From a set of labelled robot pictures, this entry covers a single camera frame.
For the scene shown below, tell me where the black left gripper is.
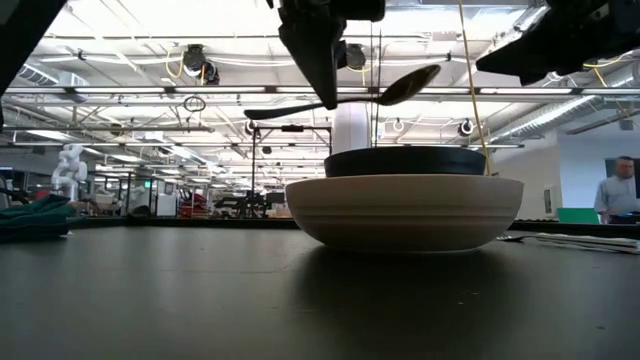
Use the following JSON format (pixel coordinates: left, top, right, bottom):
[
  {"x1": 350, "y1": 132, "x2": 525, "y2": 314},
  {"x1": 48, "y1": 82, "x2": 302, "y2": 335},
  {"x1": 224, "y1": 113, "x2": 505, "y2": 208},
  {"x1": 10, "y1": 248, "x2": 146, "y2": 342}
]
[{"x1": 267, "y1": 0, "x2": 387, "y2": 111}]

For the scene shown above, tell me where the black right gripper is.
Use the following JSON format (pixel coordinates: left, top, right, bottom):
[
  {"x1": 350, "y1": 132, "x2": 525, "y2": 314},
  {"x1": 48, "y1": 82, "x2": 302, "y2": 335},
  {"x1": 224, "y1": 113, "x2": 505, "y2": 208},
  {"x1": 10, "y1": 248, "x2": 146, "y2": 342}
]
[{"x1": 475, "y1": 0, "x2": 640, "y2": 86}]

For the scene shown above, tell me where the gold spoon with green handle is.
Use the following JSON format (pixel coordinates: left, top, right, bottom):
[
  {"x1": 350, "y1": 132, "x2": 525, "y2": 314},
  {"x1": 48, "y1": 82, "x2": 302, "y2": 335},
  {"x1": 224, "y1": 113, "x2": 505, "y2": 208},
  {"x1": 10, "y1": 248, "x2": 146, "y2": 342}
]
[{"x1": 243, "y1": 63, "x2": 443, "y2": 122}]

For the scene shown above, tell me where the black bowl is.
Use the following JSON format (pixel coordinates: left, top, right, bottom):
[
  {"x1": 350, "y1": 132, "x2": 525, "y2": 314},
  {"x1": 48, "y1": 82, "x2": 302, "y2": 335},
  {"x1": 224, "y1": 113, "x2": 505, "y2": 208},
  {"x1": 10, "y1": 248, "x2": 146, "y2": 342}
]
[{"x1": 323, "y1": 145, "x2": 488, "y2": 179}]

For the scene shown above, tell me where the beige bowl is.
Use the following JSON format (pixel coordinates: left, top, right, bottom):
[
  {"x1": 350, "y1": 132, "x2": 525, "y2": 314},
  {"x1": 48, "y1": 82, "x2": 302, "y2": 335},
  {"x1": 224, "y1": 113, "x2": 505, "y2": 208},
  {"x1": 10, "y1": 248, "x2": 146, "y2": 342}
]
[{"x1": 284, "y1": 173, "x2": 525, "y2": 254}]

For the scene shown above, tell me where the silver fork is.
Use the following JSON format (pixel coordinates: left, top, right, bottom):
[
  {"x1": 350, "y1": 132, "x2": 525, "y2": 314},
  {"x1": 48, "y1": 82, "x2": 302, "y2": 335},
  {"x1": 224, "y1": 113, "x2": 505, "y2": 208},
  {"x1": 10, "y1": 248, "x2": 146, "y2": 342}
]
[{"x1": 497, "y1": 231, "x2": 640, "y2": 255}]

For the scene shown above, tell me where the person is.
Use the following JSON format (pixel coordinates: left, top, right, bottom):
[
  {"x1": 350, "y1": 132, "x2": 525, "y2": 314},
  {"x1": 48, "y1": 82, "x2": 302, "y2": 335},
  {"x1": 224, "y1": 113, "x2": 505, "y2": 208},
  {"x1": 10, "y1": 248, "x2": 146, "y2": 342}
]
[{"x1": 593, "y1": 155, "x2": 640, "y2": 225}]

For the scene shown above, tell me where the green board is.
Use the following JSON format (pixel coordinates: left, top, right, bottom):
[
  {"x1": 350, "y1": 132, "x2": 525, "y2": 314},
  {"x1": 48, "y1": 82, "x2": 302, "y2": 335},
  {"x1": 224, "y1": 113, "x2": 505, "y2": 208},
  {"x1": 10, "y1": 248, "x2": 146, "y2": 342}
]
[{"x1": 556, "y1": 207, "x2": 601, "y2": 225}]

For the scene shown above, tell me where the white robot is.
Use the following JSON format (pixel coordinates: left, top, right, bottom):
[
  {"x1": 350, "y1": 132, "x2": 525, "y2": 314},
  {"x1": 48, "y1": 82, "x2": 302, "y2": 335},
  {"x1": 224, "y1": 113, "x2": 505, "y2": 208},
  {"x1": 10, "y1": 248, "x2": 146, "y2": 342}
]
[{"x1": 51, "y1": 143, "x2": 90, "y2": 202}]

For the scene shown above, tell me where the dark green cloth napkin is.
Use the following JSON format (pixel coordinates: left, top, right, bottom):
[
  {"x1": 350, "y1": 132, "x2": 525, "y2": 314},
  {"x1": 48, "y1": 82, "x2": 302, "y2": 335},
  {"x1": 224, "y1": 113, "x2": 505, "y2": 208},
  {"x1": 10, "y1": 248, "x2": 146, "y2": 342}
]
[{"x1": 0, "y1": 194, "x2": 86, "y2": 245}]

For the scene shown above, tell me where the yellow cable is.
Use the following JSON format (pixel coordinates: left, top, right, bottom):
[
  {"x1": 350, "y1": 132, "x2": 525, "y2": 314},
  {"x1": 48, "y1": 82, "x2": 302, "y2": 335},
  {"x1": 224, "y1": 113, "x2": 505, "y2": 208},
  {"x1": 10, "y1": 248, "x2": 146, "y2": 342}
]
[{"x1": 456, "y1": 0, "x2": 495, "y2": 177}]

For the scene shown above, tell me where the black frame rig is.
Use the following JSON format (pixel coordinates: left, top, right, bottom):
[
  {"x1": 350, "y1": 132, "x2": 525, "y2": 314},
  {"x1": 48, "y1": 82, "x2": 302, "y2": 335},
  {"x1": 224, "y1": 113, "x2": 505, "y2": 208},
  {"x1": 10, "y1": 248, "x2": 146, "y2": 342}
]
[{"x1": 249, "y1": 124, "x2": 334, "y2": 220}]

